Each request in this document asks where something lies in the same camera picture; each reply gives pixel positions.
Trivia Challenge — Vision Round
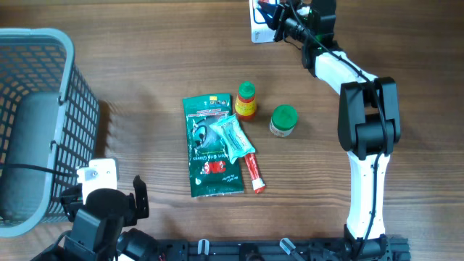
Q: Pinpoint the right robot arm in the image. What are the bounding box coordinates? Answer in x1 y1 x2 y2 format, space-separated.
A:
257 1 401 260

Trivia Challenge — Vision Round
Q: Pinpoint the red yellow sauce bottle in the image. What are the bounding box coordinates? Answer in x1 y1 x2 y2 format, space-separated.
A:
234 81 257 120

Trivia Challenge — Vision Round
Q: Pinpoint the white barcode scanner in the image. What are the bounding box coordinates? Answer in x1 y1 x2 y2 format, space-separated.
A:
249 0 275 44

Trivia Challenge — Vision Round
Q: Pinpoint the green glove packet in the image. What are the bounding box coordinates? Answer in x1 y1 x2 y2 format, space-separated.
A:
183 94 244 198

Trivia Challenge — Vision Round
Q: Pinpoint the pale green wipes packet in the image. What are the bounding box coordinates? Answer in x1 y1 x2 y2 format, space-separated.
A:
210 115 256 164

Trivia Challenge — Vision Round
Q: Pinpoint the black left camera cable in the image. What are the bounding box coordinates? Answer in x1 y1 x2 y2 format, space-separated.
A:
0 162 79 178

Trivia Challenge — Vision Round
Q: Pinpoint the red sauce sachet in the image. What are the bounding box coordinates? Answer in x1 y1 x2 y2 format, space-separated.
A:
244 153 266 194

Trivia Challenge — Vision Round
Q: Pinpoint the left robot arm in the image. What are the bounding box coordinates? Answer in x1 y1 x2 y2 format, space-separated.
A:
33 175 165 261

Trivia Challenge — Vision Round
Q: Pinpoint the green lid jar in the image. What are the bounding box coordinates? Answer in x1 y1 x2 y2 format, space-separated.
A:
269 104 298 138

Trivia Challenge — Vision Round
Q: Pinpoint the grey plastic basket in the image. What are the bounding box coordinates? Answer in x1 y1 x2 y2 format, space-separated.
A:
1 28 100 238

